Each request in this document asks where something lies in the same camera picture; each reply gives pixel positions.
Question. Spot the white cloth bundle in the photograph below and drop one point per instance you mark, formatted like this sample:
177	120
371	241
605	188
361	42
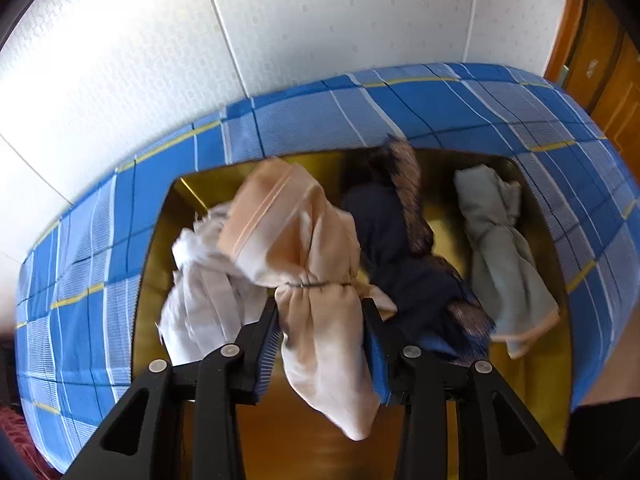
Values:
210	300

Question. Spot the person's dark clothing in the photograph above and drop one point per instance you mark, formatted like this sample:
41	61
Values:
600	440

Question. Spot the dark red gold-lined box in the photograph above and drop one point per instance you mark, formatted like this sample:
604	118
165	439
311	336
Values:
530	375

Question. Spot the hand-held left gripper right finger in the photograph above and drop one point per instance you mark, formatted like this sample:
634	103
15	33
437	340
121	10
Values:
375	360

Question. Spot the blue plaid bed sheet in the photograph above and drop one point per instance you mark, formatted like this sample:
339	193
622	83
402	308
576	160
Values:
300	120

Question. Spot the wooden door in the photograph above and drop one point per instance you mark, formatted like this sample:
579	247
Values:
600	75

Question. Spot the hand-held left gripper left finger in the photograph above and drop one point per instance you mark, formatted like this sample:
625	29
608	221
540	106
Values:
265	360

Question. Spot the peach cloth bundle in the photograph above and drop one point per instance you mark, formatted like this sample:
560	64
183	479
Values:
310	240

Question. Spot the grey-green cloth bundle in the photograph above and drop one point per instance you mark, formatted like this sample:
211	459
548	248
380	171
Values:
500	270

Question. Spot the navy cloth bundle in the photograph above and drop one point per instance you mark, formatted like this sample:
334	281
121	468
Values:
390	240

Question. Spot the red cloth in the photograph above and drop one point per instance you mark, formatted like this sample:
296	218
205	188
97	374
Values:
20	440

